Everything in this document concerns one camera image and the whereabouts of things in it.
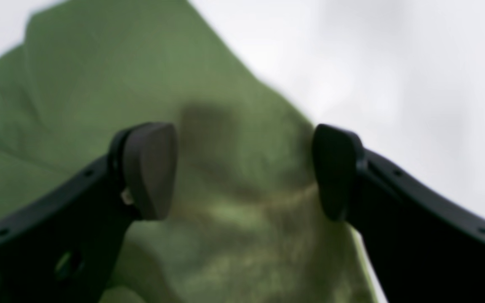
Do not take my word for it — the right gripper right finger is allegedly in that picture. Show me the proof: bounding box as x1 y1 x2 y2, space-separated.
312 124 485 303

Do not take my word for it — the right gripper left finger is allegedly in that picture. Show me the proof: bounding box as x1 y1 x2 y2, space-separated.
0 122 178 303

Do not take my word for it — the olive green t-shirt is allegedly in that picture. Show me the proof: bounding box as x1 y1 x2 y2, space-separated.
0 0 376 303

